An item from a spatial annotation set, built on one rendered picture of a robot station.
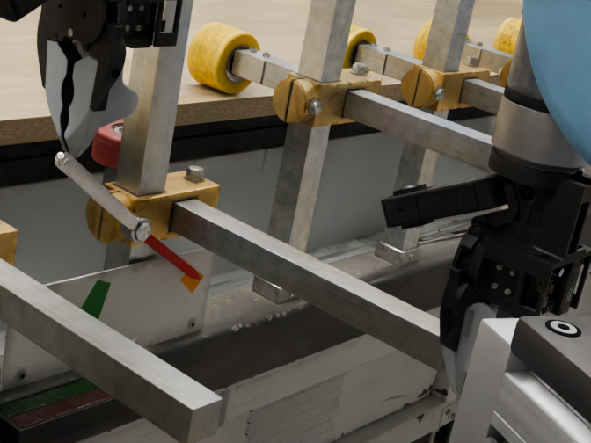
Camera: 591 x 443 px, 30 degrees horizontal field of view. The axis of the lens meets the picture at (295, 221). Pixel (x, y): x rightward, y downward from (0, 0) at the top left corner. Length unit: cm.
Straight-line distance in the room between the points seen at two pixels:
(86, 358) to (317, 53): 52
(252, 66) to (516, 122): 57
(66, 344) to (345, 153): 92
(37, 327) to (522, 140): 39
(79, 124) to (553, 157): 36
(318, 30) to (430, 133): 17
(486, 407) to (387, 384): 156
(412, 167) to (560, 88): 112
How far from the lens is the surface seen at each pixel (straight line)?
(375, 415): 220
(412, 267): 151
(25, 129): 117
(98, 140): 114
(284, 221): 128
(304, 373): 147
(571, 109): 35
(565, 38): 35
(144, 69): 105
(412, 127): 121
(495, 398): 62
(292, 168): 126
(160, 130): 106
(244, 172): 153
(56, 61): 90
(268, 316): 127
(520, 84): 83
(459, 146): 118
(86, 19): 86
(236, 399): 138
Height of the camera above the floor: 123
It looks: 20 degrees down
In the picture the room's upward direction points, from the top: 11 degrees clockwise
